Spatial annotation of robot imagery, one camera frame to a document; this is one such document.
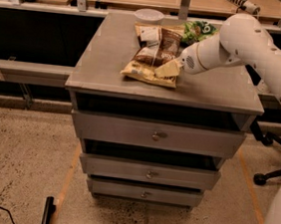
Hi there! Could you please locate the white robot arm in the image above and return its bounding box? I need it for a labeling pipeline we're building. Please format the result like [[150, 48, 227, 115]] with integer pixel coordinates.
[[154, 13, 281, 224]]

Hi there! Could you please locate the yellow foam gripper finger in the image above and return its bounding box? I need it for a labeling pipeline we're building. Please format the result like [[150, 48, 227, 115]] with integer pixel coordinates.
[[153, 59, 182, 78]]

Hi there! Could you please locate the bottom grey drawer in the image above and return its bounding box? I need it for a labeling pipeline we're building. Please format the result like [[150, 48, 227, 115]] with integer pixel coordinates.
[[87, 177, 203, 207]]

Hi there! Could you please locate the grey drawer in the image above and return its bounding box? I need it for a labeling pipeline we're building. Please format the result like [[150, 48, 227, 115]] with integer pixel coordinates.
[[87, 177, 203, 207], [81, 153, 220, 190], [72, 112, 245, 158]]

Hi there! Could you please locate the grey drawer cabinet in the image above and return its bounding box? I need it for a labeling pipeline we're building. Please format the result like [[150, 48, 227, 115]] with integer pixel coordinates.
[[53, 8, 273, 217]]

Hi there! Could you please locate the green chip bag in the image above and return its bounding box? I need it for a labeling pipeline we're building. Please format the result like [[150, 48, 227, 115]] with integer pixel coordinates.
[[181, 20, 218, 45]]

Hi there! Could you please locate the black bar on floor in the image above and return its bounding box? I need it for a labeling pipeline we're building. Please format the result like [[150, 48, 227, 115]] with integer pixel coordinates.
[[41, 196, 56, 224]]

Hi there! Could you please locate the middle grey drawer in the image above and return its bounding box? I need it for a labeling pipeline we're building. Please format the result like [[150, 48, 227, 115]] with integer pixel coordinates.
[[81, 153, 220, 190]]

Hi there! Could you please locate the white bowl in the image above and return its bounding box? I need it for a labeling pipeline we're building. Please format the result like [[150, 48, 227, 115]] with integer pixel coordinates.
[[135, 8, 163, 25]]

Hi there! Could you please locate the white spring tool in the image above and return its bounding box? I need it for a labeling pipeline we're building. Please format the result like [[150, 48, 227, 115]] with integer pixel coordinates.
[[227, 0, 261, 15]]

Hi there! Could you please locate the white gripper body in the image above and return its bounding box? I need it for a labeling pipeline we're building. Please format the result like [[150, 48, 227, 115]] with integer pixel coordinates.
[[180, 43, 202, 75]]

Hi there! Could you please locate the brown chip bag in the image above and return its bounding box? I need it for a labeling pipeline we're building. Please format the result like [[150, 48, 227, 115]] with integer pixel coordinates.
[[121, 23, 184, 89]]

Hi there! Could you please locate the black office chair base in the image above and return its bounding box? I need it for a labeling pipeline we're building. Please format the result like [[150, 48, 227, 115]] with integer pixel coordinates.
[[243, 119, 281, 189]]

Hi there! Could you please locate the top grey drawer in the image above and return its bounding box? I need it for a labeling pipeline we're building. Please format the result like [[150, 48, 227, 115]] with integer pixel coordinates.
[[72, 112, 245, 158]]

